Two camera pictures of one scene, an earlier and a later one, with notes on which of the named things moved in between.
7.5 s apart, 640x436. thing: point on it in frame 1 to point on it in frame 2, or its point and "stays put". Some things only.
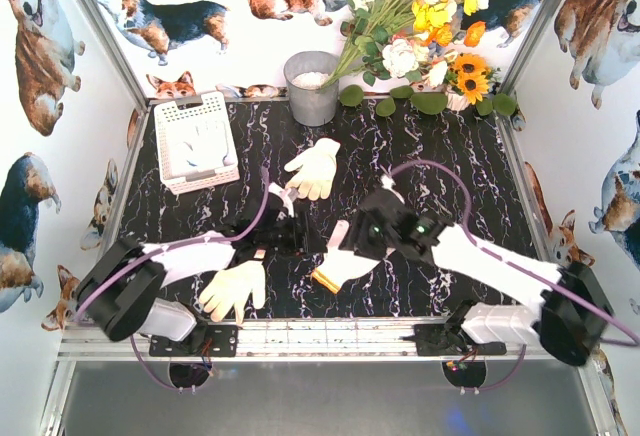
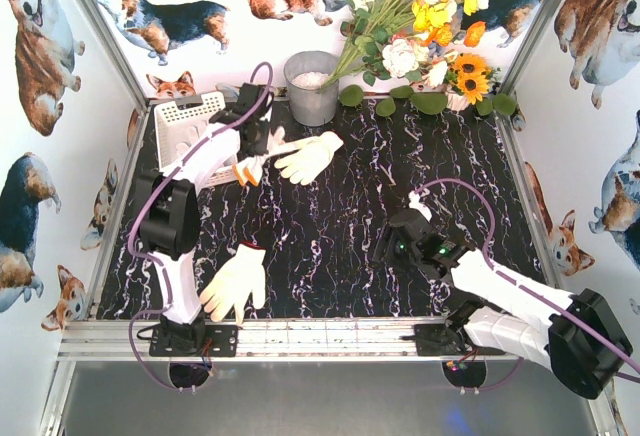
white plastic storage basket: x=196 y=147 stays put
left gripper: x=304 y=229 to x=257 y=138
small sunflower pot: x=468 y=80 stays put
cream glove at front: x=230 y=287 stays put
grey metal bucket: x=312 y=104 stays put
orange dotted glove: x=340 y=265 to x=249 y=169
